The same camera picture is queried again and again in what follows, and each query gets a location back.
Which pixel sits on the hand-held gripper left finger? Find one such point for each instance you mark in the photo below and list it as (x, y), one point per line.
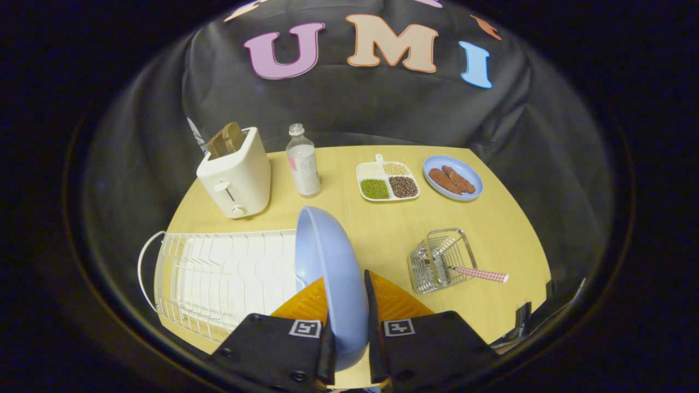
(273, 349)

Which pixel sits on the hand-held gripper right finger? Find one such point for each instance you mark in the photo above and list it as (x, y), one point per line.
(431, 346)

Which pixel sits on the small blue plate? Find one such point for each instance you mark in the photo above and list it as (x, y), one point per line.
(453, 177)

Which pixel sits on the brown sausage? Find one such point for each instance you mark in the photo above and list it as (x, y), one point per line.
(460, 179)
(443, 181)

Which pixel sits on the white divided tray with beans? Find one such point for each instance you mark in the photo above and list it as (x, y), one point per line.
(387, 181)

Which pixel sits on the cream toaster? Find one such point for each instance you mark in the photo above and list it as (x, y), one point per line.
(236, 177)

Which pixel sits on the clear glass bottle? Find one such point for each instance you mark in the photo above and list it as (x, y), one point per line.
(303, 164)

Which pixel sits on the brown toast slice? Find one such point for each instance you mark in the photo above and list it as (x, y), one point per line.
(225, 139)

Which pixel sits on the black backdrop cloth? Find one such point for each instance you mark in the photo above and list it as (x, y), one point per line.
(349, 93)

